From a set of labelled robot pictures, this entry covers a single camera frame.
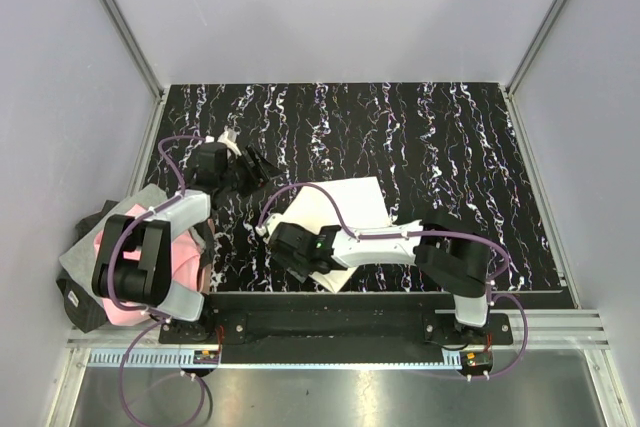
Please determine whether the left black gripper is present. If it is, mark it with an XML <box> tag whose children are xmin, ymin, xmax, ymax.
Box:
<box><xmin>219</xmin><ymin>144</ymin><xmax>283</xmax><ymax>198</ymax></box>

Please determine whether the white cloth napkin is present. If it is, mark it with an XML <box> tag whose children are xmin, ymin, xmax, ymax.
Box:
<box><xmin>265</xmin><ymin>177</ymin><xmax>393</xmax><ymax>293</ymax></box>

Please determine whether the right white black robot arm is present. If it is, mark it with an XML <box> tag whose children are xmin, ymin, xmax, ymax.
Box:
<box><xmin>266</xmin><ymin>214</ymin><xmax>494</xmax><ymax>344</ymax></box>

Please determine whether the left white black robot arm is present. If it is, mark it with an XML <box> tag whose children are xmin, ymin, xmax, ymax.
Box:
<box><xmin>91</xmin><ymin>141</ymin><xmax>283</xmax><ymax>343</ymax></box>

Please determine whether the grey cloth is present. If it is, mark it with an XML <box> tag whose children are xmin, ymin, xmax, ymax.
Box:
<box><xmin>57</xmin><ymin>184</ymin><xmax>176</xmax><ymax>298</ymax></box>

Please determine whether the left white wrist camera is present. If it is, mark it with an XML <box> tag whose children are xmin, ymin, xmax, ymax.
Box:
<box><xmin>217</xmin><ymin>128</ymin><xmax>242</xmax><ymax>157</ymax></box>

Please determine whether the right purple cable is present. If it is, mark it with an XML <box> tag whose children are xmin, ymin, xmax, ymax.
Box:
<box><xmin>255</xmin><ymin>182</ymin><xmax>529</xmax><ymax>381</ymax></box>

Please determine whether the purple cable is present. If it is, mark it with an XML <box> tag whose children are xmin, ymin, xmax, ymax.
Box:
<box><xmin>106</xmin><ymin>134</ymin><xmax>216</xmax><ymax>426</ymax></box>
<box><xmin>255</xmin><ymin>182</ymin><xmax>529</xmax><ymax>381</ymax></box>

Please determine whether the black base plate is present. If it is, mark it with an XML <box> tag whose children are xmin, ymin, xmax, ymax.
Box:
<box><xmin>159</xmin><ymin>292</ymin><xmax>514</xmax><ymax>346</ymax></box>

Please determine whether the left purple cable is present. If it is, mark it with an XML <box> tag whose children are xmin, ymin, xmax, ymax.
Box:
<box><xmin>106</xmin><ymin>134</ymin><xmax>216</xmax><ymax>426</ymax></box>

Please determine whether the left frame post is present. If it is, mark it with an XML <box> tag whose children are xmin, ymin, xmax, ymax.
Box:
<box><xmin>99</xmin><ymin>0</ymin><xmax>165</xmax><ymax>101</ymax></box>

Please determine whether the frame post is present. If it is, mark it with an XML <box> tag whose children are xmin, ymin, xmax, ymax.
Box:
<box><xmin>505</xmin><ymin>0</ymin><xmax>569</xmax><ymax>95</ymax></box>
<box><xmin>99</xmin><ymin>0</ymin><xmax>165</xmax><ymax>101</ymax></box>

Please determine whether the white slotted cable duct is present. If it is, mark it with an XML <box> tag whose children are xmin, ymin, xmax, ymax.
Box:
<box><xmin>88</xmin><ymin>348</ymin><xmax>462</xmax><ymax>371</ymax></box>

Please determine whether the aluminium frame rail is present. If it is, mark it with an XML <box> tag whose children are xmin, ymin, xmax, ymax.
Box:
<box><xmin>65</xmin><ymin>309</ymin><xmax>609</xmax><ymax>350</ymax></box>

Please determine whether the right frame post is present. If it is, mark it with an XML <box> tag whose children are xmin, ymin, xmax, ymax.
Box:
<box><xmin>505</xmin><ymin>0</ymin><xmax>569</xmax><ymax>95</ymax></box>

